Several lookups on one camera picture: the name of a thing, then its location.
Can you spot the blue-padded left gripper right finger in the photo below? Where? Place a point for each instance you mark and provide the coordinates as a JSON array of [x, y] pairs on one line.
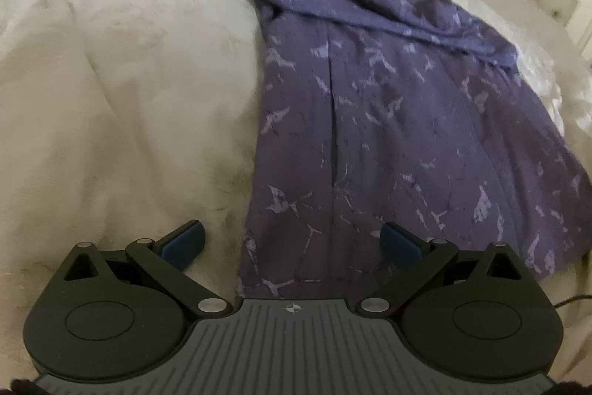
[[417, 263]]

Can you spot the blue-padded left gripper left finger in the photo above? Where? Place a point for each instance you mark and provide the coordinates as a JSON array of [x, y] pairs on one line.
[[165, 260]]

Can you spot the purple patterned garment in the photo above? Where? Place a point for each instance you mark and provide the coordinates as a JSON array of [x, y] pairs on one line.
[[411, 111]]

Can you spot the white bed cover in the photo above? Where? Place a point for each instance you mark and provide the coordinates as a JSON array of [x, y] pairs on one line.
[[123, 117]]

